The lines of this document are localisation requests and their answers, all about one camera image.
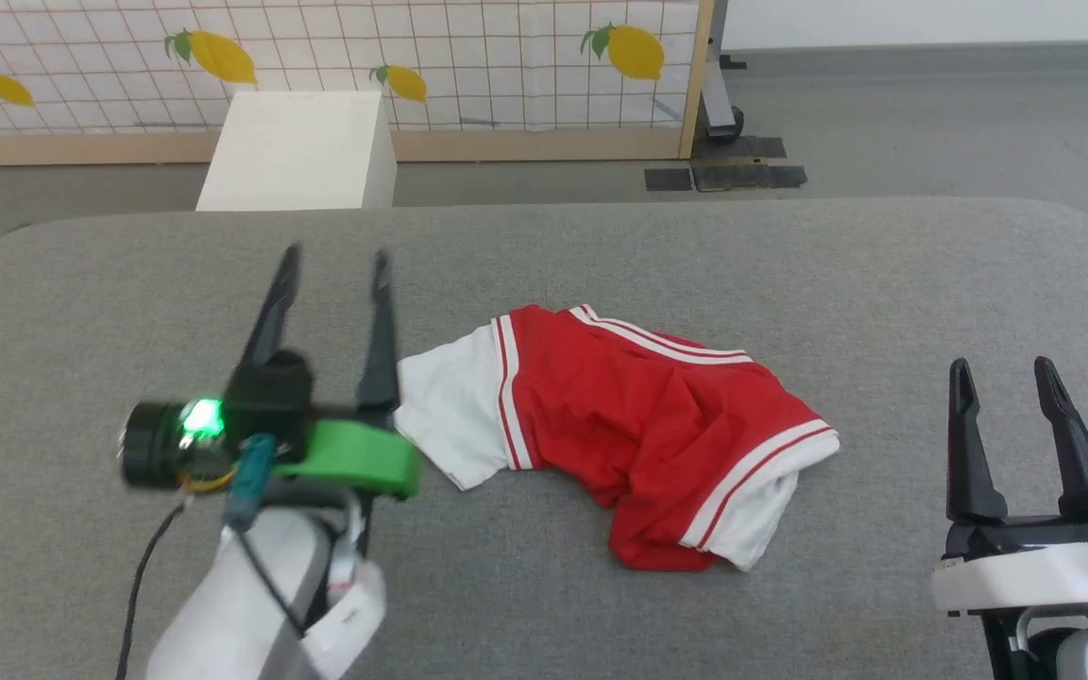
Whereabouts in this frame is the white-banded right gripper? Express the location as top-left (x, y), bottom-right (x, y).
top-left (930, 356), bottom-right (1088, 617)

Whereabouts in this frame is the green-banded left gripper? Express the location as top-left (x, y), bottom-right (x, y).
top-left (222, 243), bottom-right (423, 501)

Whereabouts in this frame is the red and white garment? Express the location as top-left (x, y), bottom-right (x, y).
top-left (392, 303), bottom-right (841, 574)

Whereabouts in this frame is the white box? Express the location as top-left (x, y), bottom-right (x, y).
top-left (195, 89), bottom-right (400, 212)

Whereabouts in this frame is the lemon print partition screen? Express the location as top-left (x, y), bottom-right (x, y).
top-left (0, 0), bottom-right (717, 169)

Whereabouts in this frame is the grey fabric table cover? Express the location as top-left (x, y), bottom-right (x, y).
top-left (0, 195), bottom-right (1088, 680)

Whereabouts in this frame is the grey metal stand with wheel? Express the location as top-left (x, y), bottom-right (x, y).
top-left (700, 0), bottom-right (749, 145)

